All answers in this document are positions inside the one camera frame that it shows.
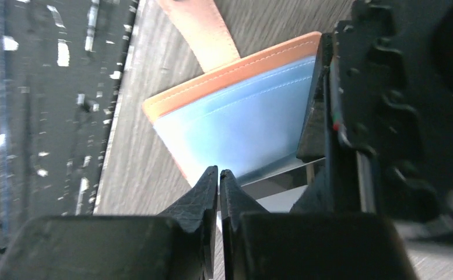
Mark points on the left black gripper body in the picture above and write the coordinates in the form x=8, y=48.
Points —
x=392, y=104

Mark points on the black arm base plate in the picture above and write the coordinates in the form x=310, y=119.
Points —
x=61, y=64

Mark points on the pink leather card holder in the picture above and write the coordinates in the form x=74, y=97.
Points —
x=245, y=114

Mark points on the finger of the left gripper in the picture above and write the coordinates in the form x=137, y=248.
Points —
x=341, y=183

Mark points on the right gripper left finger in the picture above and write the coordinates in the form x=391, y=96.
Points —
x=178, y=243

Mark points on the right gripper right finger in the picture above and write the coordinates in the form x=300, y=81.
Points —
x=262, y=245

